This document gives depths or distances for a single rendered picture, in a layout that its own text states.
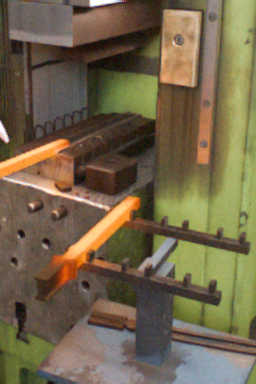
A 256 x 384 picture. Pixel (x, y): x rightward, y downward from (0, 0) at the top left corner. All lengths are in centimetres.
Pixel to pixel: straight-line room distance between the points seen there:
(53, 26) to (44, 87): 37
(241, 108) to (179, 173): 24
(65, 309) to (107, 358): 35
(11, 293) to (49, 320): 14
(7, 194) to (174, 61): 56
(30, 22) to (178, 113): 42
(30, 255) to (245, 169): 61
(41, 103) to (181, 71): 52
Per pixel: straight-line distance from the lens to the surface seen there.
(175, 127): 162
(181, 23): 154
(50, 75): 193
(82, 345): 148
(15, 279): 184
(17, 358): 200
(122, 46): 182
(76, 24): 156
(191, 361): 145
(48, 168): 170
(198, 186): 163
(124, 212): 142
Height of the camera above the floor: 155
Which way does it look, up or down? 19 degrees down
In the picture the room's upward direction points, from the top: straight up
